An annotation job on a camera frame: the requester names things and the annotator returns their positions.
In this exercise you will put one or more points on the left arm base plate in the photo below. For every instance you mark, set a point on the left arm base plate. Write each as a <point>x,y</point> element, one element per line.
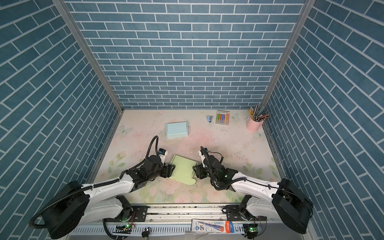
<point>135,214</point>

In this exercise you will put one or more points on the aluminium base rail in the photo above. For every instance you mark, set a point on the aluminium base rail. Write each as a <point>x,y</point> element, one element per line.
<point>175,220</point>

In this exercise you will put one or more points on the red white blue package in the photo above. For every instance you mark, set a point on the red white blue package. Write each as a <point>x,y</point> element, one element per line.
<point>206,226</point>

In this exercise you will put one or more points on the light green paper box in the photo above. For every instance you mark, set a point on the light green paper box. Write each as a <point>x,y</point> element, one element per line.
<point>183,171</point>

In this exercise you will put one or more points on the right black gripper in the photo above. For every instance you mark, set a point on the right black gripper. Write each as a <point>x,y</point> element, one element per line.
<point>199,171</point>

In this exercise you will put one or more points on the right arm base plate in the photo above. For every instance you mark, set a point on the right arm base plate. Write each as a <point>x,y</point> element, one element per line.
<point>239,213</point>

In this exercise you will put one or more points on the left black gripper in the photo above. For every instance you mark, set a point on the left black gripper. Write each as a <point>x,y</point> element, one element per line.
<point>168,170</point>

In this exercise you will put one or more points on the coloured marker pack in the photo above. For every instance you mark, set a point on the coloured marker pack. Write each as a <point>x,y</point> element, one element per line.
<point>223,117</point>

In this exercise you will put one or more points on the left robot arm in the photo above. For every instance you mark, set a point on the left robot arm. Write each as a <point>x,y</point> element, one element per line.
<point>77,204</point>

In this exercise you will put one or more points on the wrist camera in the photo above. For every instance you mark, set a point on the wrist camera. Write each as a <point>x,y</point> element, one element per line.
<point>202,156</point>
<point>162,153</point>

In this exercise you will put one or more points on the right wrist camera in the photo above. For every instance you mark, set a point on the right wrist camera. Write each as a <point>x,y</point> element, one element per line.
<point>202,156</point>

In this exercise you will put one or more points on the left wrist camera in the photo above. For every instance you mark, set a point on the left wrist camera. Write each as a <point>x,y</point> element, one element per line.
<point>162,153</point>

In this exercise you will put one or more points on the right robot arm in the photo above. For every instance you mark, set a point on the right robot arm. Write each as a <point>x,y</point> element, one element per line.
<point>279,200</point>

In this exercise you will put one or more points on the pink pencil cup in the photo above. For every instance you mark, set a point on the pink pencil cup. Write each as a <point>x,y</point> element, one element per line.
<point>253,126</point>

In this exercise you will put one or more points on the light blue paper box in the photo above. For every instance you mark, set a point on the light blue paper box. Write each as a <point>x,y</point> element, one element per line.
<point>177,130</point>

